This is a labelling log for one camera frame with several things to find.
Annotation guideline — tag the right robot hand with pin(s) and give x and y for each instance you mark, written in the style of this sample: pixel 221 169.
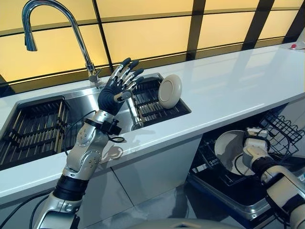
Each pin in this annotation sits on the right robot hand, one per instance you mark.
pixel 258 143

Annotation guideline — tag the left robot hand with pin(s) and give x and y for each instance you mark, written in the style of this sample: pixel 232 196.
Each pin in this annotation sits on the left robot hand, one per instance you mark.
pixel 107 97

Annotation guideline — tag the large cream plate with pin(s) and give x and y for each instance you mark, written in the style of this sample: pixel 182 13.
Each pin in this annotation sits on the large cream plate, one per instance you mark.
pixel 228 148

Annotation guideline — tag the small cream deep plate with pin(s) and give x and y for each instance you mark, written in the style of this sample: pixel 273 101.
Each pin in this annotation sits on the small cream deep plate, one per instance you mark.
pixel 170 90

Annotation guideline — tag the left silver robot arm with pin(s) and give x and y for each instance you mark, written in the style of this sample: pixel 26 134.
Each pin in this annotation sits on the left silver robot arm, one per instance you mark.
pixel 85 152

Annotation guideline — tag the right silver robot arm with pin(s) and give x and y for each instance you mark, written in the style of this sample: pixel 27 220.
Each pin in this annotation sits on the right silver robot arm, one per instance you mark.
pixel 286 188

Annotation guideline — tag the open dishwasher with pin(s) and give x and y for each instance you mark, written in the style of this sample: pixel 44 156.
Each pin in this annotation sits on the open dishwasher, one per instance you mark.
pixel 226 188

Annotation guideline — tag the dishwasher door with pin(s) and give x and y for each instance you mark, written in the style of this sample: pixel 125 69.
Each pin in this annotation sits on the dishwasher door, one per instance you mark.
pixel 238 202

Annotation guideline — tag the stainless steel sink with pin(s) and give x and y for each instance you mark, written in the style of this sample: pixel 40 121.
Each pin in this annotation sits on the stainless steel sink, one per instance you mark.
pixel 83 107

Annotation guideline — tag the black dish drying rack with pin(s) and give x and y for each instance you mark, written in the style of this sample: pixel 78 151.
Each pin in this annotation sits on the black dish drying rack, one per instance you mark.
pixel 35 128
pixel 147 107

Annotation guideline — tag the chrome gooseneck faucet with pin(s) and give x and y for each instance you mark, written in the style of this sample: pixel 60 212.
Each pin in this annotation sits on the chrome gooseneck faucet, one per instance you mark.
pixel 78 40

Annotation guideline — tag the red button device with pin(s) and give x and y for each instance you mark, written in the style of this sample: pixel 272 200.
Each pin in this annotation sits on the red button device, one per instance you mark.
pixel 295 45

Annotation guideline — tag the robot torso shell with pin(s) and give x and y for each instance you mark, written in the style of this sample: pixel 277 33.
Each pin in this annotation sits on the robot torso shell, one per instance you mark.
pixel 183 225

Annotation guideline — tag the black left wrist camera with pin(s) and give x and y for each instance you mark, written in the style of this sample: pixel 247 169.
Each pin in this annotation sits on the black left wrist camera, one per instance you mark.
pixel 109 126

